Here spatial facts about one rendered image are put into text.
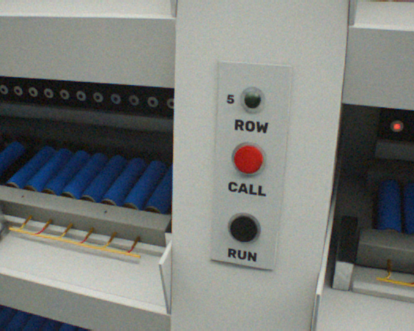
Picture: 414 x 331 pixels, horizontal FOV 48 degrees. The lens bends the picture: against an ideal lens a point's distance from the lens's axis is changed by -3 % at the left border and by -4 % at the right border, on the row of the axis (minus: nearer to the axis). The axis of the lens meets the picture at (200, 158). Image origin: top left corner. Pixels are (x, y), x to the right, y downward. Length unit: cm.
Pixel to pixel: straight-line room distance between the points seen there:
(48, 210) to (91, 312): 9
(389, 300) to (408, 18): 19
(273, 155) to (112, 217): 16
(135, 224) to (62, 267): 7
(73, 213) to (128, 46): 16
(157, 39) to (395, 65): 13
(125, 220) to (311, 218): 16
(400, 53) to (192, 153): 13
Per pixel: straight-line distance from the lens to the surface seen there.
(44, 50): 33
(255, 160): 27
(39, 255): 41
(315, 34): 26
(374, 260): 37
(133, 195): 41
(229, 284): 31
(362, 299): 35
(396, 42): 26
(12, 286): 41
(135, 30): 29
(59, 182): 45
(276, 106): 26
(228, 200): 28
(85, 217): 39
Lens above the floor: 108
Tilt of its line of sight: 17 degrees down
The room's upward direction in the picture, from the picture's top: 2 degrees clockwise
